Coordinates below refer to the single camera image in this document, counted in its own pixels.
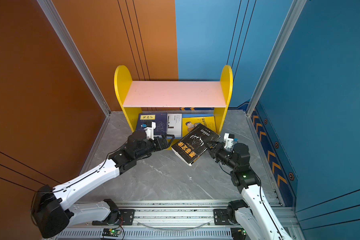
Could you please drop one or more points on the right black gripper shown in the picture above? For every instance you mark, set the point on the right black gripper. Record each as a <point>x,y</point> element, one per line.
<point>215,152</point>

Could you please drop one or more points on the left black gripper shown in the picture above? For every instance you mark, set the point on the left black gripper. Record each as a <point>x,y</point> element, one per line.
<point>164,141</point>

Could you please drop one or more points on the white book with dark bars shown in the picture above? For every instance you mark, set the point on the white book with dark bars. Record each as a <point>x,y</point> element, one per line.
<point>174,125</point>

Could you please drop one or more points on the yellow cartoon cover book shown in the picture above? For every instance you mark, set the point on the yellow cartoon cover book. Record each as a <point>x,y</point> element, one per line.
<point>189,122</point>

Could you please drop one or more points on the black book yellow title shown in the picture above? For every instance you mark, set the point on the black book yellow title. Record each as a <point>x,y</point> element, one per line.
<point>194,144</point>

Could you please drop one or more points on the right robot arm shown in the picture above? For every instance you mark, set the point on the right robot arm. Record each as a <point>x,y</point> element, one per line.
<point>253,212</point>

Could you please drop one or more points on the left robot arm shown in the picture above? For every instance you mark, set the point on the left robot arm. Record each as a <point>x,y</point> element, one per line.
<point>55,208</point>

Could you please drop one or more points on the yellow pink blue bookshelf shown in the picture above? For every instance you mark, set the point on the yellow pink blue bookshelf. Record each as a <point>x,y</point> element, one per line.
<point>133,96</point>

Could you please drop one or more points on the left green circuit board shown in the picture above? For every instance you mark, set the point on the left green circuit board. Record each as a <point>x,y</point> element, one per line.
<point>112,233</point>

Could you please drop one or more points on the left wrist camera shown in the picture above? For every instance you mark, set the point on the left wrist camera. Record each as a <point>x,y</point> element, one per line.
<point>149,128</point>

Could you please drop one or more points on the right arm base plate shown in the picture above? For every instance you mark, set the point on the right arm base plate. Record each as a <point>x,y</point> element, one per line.
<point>221,217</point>

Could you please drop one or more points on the aluminium front rail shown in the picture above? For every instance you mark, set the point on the aluminium front rail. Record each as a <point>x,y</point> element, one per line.
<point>177,220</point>

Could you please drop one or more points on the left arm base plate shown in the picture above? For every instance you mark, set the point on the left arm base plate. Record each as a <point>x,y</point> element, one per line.
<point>124,217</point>

